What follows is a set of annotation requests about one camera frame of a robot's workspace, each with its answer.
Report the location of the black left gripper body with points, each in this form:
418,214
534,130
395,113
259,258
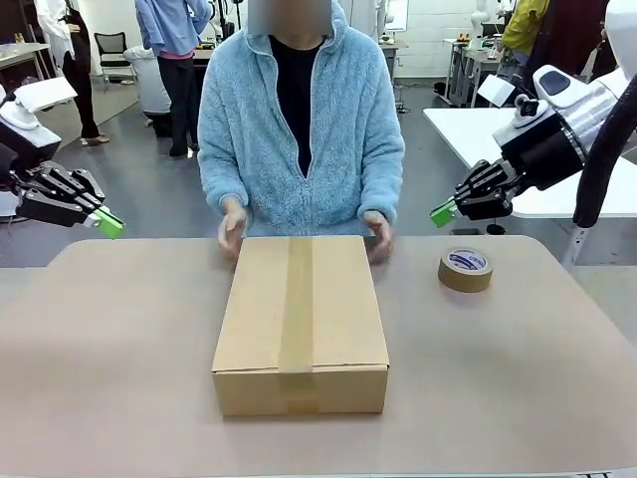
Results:
15,174

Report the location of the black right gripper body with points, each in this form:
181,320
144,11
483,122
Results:
545,157

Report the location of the right gripper black green finger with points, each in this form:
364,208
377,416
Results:
485,174
490,204

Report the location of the left gripper black green finger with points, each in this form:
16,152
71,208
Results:
74,186
55,209

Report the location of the brown packing tape roll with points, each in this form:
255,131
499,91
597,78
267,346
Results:
465,279

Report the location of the brown cardboard box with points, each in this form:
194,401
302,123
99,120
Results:
259,318

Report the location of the person's left forearm blue sleeve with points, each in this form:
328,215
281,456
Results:
383,184

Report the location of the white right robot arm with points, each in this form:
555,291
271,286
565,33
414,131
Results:
589,104

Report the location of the person's right forearm blue sleeve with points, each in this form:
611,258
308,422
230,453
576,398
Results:
221,179

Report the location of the person's left hand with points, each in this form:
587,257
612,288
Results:
380,239

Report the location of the person's right hand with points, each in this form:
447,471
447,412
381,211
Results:
231,234

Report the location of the large white table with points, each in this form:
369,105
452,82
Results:
463,134

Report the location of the background desk with small items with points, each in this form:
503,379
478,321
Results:
470,55

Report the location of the grey workbench table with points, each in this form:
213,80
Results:
20,52

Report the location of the bystander dark maroon clothes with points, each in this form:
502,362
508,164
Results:
572,35

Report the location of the bystander white sleeves black dress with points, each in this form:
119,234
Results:
74,60

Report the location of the bystander yellow green jacket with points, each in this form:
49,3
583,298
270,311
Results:
522,25

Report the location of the black mesh office chair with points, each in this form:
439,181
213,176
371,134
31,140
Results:
112,47

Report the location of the bystander blue shirt black trousers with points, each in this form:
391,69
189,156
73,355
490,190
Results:
174,30

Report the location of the person in blue fleece jacket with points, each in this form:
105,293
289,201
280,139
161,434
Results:
259,124

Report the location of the brown tape strip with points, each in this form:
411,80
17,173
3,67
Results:
297,323

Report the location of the black tripod stand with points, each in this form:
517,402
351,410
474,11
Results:
230,20

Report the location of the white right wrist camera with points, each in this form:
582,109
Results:
512,132

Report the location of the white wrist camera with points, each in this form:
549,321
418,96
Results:
35,134
512,132

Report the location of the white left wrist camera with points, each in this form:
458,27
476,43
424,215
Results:
35,134

